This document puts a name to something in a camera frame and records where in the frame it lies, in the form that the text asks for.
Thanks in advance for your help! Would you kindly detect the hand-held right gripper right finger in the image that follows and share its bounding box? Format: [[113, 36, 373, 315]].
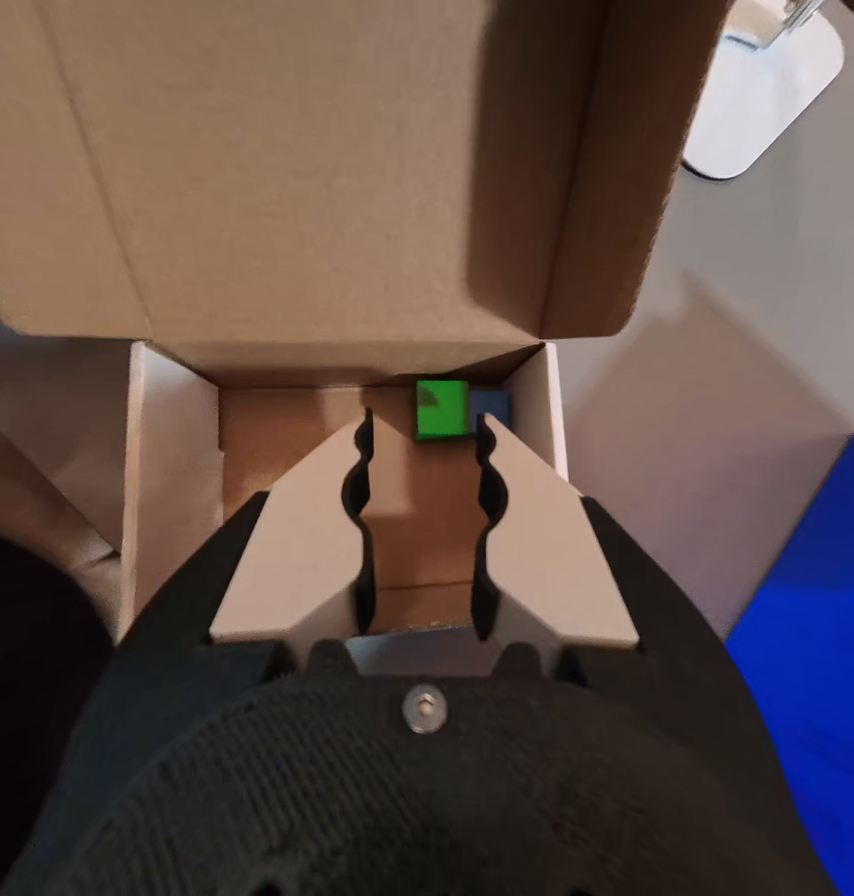
[[471, 413, 641, 650]]

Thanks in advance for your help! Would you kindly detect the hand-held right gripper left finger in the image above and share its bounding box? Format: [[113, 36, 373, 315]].
[[208, 408, 378, 645]]

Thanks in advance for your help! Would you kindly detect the blue wooden cube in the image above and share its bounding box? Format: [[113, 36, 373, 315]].
[[469, 391, 512, 431]]

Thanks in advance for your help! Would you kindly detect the green wooden cube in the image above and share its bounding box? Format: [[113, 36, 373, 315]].
[[414, 380, 470, 443]]

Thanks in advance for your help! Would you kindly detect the blue plastic bin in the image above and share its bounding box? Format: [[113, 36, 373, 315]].
[[724, 427, 854, 896]]

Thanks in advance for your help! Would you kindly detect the white cardboard mailer box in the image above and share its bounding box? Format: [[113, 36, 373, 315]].
[[0, 0, 732, 641]]

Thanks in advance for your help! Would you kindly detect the person's black knitted sweater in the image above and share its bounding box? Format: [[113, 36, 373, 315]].
[[0, 527, 118, 896]]

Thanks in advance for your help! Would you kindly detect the white document stand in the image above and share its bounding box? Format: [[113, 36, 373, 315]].
[[682, 0, 845, 182]]

